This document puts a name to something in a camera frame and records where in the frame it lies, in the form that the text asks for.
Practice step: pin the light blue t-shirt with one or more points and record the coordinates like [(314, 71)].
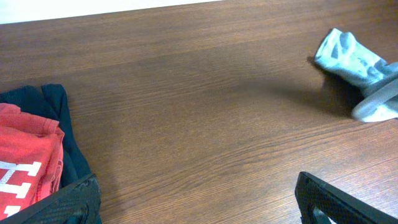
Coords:
[(341, 54)]

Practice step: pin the red folded soccer t-shirt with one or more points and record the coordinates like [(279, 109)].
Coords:
[(31, 159)]

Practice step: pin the dark navy folded garment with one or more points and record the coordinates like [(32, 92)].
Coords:
[(50, 101)]

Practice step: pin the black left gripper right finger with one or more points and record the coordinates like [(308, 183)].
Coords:
[(320, 202)]

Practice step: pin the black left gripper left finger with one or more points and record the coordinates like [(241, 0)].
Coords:
[(78, 202)]

